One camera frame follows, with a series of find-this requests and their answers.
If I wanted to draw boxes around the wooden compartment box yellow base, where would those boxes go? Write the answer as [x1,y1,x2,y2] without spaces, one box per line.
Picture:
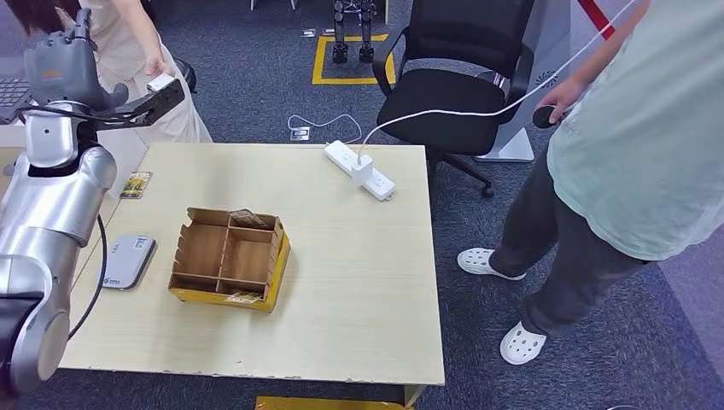
[167,207,292,314]

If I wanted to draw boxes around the black round stool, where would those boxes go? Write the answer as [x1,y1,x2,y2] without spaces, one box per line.
[172,56,199,95]

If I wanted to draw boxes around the black robot legs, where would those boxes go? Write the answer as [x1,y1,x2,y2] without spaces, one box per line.
[332,0,377,65]

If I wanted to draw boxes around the person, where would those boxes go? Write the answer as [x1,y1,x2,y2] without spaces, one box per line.
[5,0,215,145]
[457,0,724,367]

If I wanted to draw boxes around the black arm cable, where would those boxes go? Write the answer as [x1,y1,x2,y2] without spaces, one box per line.
[14,103,114,342]

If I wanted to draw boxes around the black handheld controller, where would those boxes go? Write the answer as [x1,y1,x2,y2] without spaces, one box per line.
[532,105,561,130]

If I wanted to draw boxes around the person's hand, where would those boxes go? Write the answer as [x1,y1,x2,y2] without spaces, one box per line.
[143,53,177,80]
[534,76,584,125]

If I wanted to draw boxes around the grey card reader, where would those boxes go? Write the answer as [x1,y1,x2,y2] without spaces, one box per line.
[102,234,158,292]

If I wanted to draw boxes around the white furniture legs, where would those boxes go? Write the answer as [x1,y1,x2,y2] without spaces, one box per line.
[250,0,298,13]

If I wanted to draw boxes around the brown patterned key card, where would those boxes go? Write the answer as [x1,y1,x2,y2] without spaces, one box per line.
[227,208,267,230]

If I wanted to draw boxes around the white floor cable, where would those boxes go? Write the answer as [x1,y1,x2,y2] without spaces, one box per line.
[287,114,364,145]

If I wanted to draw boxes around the grey white pedestal stand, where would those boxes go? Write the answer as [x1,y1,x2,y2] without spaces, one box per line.
[474,0,572,164]

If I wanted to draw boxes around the dark laptop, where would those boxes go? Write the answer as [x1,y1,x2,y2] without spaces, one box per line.
[0,76,31,123]

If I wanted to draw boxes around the white desk riser box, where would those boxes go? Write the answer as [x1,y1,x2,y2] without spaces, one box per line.
[0,121,149,200]

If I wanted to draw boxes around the white charger cable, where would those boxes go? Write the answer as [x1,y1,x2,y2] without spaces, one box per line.
[357,0,639,165]

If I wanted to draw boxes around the white charger plug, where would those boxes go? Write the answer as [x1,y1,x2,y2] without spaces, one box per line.
[351,155,375,189]

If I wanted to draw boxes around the yellow patterned key card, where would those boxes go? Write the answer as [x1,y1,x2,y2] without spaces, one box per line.
[225,290,263,306]

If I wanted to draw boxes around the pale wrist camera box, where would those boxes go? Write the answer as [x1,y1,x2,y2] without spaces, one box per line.
[147,73,177,93]

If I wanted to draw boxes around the yellow picture card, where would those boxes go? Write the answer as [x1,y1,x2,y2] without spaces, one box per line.
[120,170,154,200]

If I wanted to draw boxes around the white power strip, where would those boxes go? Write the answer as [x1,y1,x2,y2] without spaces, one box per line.
[324,140,397,202]

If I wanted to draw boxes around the black office chair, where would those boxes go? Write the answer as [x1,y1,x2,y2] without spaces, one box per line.
[373,0,537,199]

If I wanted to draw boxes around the yellow floor tape square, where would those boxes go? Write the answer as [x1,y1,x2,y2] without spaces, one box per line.
[311,33,397,86]

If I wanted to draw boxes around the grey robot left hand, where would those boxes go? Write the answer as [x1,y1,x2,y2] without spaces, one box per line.
[23,8,130,111]

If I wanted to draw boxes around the black camera bracket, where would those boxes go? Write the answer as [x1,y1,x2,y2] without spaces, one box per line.
[85,78,187,130]

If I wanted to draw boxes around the red white barrier strip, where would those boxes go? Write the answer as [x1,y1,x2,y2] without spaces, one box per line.
[576,0,616,41]

